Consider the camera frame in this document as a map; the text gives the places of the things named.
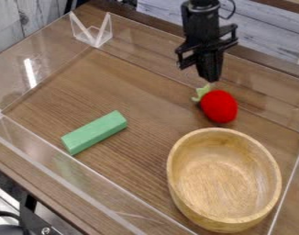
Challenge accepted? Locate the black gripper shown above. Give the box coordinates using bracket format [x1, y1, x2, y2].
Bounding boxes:
[175, 24, 238, 83]

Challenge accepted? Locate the red toy strawberry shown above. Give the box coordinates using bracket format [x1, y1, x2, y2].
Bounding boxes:
[191, 84, 238, 124]

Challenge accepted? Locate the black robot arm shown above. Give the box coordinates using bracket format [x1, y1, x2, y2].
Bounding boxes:
[175, 0, 238, 83]

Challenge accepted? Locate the wooden bowl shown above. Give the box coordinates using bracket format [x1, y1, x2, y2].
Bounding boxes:
[167, 128, 282, 233]

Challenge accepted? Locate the green rectangular block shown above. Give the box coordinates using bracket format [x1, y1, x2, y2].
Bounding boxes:
[62, 110, 127, 155]

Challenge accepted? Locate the black cable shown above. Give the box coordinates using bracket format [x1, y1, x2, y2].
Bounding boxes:
[218, 0, 238, 21]

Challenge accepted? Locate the clear acrylic corner bracket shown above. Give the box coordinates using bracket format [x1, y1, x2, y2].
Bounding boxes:
[69, 12, 113, 48]

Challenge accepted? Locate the clear acrylic tray wall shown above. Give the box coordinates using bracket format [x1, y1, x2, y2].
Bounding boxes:
[0, 112, 198, 235]

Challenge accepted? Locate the black metal table frame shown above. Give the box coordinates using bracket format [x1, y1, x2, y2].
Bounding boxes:
[20, 193, 82, 235]

